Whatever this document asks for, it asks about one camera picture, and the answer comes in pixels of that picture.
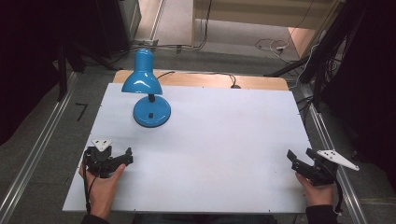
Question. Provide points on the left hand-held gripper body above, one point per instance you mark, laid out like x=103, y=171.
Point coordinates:
x=99, y=161

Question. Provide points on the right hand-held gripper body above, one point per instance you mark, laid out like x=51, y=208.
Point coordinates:
x=322, y=172

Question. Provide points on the blue desk lamp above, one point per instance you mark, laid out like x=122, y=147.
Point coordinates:
x=146, y=81

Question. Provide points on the person's right hand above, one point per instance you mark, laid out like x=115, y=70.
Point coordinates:
x=319, y=194

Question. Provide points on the person's left hand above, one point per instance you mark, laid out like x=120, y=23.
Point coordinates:
x=101, y=191

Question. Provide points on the white table cover board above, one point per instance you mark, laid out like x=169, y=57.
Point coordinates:
x=218, y=140

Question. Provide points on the black metal stand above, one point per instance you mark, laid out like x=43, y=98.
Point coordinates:
x=62, y=74

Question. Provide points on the black angled stand bars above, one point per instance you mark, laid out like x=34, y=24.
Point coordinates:
x=323, y=53

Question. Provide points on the light wooden furniture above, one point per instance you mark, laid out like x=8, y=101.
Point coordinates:
x=264, y=14

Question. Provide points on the aluminium floor rail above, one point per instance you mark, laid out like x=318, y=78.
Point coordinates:
x=336, y=149
x=37, y=149

